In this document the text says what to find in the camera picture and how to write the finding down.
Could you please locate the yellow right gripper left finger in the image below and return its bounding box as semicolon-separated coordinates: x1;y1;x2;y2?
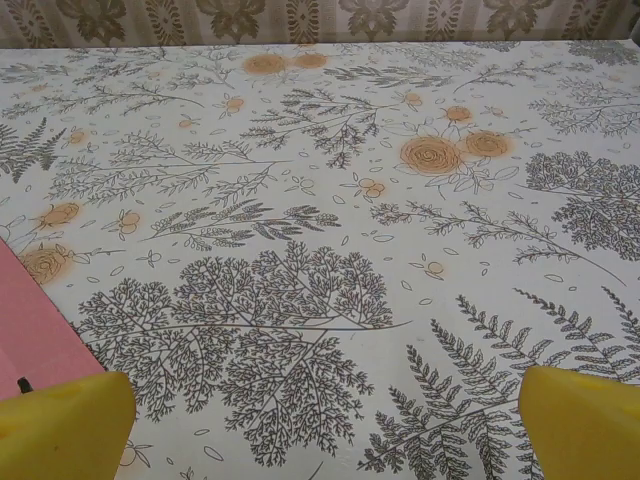
0;370;137;480

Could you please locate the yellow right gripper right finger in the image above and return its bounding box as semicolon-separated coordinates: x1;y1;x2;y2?
519;366;640;480

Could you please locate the pink and white paper box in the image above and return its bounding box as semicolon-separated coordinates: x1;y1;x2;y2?
0;234;107;402

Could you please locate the floral tablecloth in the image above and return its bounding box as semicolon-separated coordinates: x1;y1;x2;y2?
0;38;640;480

